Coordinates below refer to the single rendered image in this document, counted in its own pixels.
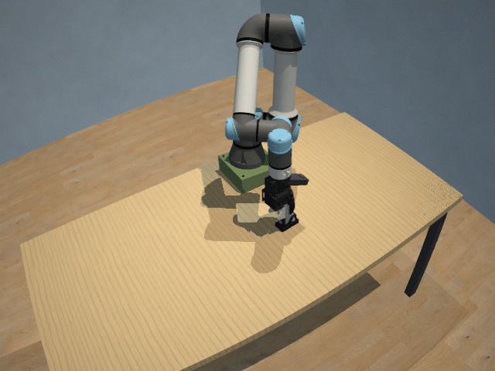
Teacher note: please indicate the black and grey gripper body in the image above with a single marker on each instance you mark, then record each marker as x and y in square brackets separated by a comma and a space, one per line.
[278, 194]

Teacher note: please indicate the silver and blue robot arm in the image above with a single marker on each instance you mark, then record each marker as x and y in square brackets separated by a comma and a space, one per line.
[287, 35]

